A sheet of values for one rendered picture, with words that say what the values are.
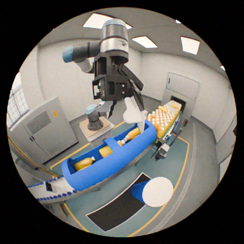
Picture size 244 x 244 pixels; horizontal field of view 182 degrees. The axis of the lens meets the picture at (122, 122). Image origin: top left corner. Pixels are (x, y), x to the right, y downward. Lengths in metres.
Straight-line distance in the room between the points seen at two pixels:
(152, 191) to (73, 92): 3.15
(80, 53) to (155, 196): 0.91
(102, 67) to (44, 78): 2.88
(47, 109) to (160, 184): 2.02
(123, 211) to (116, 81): 1.64
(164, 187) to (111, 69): 0.77
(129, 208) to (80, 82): 3.73
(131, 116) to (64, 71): 2.89
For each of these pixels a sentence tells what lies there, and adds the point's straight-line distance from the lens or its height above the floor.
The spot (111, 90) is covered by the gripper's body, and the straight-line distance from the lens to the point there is 0.15.
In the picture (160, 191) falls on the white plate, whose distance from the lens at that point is 0.70.
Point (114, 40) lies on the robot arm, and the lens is 0.20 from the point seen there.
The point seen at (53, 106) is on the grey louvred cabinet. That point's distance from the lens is 1.72.
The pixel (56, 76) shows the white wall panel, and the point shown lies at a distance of 2.94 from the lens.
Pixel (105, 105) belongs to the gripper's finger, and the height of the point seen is 1.56.
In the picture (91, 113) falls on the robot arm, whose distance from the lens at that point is 0.67.
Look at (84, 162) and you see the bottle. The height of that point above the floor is 1.08.
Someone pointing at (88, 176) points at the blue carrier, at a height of 1.19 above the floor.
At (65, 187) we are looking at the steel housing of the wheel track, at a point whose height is 0.93.
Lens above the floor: 1.66
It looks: 38 degrees down
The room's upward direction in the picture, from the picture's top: straight up
